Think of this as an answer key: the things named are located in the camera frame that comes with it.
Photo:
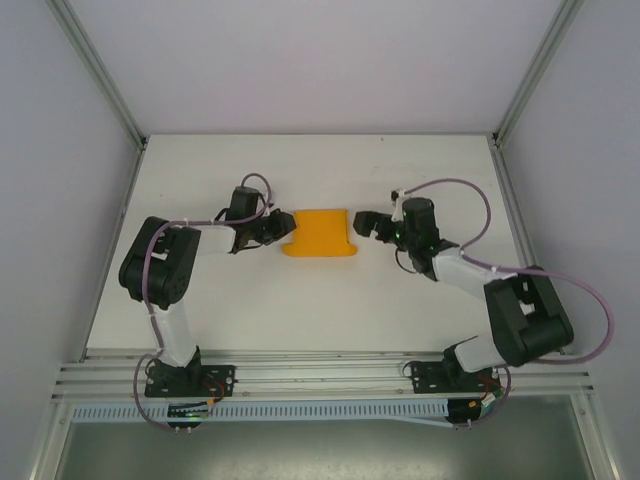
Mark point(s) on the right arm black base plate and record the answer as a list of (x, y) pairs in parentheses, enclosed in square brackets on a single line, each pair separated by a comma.
[(425, 377)]

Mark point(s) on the left aluminium frame post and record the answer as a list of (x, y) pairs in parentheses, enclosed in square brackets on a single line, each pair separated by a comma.
[(100, 75)]

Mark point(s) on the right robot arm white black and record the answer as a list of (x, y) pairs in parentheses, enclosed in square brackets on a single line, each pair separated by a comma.
[(525, 315)]

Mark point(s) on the black controller puck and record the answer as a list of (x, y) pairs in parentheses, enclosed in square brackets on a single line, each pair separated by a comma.
[(186, 419), (465, 412)]

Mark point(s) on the right black controller puck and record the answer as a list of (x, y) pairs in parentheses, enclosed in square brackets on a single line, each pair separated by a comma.
[(465, 412)]

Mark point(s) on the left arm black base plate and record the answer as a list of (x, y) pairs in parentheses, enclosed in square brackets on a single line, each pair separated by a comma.
[(222, 382)]

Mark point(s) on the left aluminium table side rail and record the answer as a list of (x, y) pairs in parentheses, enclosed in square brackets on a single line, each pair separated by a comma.
[(117, 200)]

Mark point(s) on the aluminium frame post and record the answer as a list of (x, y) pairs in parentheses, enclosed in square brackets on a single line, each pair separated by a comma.
[(100, 75), (535, 75)]

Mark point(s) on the right aluminium frame post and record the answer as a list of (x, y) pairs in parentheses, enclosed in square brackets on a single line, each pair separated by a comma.
[(535, 75)]

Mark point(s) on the aluminium table side rail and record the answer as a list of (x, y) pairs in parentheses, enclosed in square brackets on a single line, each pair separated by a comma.
[(117, 200), (515, 210)]

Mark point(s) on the left black controller puck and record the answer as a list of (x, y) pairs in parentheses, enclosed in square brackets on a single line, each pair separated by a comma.
[(186, 419)]

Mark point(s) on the aluminium mounting rail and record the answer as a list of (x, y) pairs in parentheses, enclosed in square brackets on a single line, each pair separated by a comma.
[(320, 375)]

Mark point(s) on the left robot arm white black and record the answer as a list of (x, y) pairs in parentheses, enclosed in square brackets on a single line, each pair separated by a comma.
[(165, 270)]

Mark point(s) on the right aluminium table side rail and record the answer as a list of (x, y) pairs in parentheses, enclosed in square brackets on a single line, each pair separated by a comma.
[(515, 210)]

